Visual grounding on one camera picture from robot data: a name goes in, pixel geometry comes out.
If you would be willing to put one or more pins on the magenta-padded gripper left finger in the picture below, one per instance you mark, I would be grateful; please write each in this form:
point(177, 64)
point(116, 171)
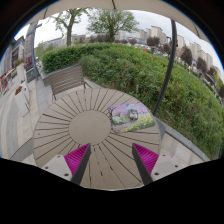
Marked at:
point(59, 166)

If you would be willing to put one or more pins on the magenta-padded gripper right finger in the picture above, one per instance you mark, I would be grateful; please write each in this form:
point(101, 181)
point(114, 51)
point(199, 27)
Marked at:
point(164, 165)

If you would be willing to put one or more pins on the white flower planter box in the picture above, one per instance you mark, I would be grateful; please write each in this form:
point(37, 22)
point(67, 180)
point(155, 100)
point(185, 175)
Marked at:
point(20, 101)

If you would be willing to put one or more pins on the grey slatted outdoor chair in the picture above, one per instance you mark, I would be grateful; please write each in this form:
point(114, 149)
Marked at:
point(66, 80)

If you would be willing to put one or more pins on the green hedge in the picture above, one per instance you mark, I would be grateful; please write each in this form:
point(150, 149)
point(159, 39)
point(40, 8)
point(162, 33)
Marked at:
point(140, 73)

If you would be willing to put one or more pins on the curved black umbrella pole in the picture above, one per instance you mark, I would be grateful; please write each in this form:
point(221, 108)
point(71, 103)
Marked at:
point(170, 60)

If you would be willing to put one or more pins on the grey storefront building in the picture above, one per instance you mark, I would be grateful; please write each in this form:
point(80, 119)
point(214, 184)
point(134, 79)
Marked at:
point(15, 53)

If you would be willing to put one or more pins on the distant apartment buildings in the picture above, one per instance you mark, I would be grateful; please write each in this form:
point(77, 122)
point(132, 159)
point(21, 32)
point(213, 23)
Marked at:
point(155, 33)

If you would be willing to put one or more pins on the sparse-leaved tree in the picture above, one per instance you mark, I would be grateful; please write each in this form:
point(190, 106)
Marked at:
point(69, 30)

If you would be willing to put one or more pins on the round leafy green tree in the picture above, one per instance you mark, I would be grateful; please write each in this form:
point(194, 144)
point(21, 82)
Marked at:
point(111, 23)

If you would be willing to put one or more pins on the beige patio umbrella canopy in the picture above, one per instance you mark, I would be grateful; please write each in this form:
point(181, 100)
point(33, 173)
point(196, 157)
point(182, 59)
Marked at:
point(150, 6)

